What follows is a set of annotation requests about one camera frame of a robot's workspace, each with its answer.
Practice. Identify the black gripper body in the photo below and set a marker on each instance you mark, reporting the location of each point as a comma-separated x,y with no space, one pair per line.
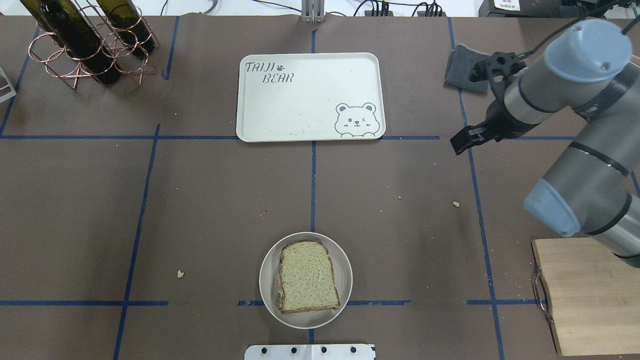
500,121

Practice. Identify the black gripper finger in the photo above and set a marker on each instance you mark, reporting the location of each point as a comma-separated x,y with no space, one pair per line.
469,137

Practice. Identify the bread slice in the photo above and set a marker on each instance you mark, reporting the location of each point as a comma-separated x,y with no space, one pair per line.
307,278
279,290

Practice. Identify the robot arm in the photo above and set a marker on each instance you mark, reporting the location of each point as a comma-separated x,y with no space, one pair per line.
587,66

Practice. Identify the cream bear tray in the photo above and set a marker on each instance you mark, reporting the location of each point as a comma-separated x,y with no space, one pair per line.
310,97

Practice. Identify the grey folded cloth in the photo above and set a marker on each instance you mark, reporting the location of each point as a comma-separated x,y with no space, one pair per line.
460,64

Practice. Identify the wooden cutting board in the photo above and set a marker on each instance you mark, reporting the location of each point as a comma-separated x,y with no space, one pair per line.
593,297

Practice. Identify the white round plate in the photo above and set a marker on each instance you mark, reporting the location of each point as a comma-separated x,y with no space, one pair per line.
269,272

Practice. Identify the dark green wine bottle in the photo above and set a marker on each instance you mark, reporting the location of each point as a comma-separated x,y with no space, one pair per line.
69,28

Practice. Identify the aluminium frame post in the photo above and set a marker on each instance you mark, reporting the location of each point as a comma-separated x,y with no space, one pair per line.
313,11

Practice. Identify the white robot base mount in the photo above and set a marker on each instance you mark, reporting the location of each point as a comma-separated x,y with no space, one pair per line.
358,351

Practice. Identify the copper wire bottle rack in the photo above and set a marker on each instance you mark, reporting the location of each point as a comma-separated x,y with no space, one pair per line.
53,56

